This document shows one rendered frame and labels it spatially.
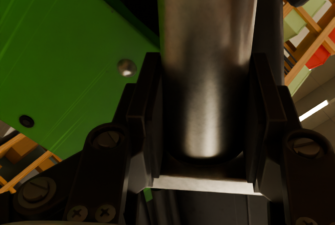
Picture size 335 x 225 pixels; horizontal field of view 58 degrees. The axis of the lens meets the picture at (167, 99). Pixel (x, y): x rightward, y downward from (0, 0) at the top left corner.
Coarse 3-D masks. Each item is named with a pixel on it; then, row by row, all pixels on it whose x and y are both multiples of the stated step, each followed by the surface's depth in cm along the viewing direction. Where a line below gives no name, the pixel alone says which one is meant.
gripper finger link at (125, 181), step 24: (96, 144) 8; (120, 144) 8; (96, 168) 7; (120, 168) 7; (72, 192) 7; (96, 192) 7; (120, 192) 7; (72, 216) 6; (96, 216) 6; (120, 216) 6
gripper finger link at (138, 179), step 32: (160, 64) 11; (128, 96) 11; (160, 96) 10; (128, 128) 9; (160, 128) 11; (64, 160) 8; (160, 160) 11; (32, 192) 7; (64, 192) 8; (128, 192) 9
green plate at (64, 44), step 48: (0, 0) 15; (48, 0) 15; (96, 0) 15; (0, 48) 17; (48, 48) 16; (96, 48) 16; (144, 48) 16; (0, 96) 19; (48, 96) 18; (96, 96) 18; (48, 144) 21; (144, 192) 22
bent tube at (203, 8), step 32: (160, 0) 9; (192, 0) 8; (224, 0) 8; (256, 0) 9; (160, 32) 9; (192, 32) 8; (224, 32) 8; (192, 64) 9; (224, 64) 9; (192, 96) 10; (224, 96) 10; (192, 128) 10; (224, 128) 10; (192, 160) 11; (224, 160) 11; (224, 192) 11
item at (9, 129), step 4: (0, 120) 37; (0, 124) 37; (4, 124) 37; (0, 128) 38; (4, 128) 37; (8, 128) 37; (12, 128) 38; (0, 132) 38; (4, 132) 38; (8, 132) 38; (4, 136) 38
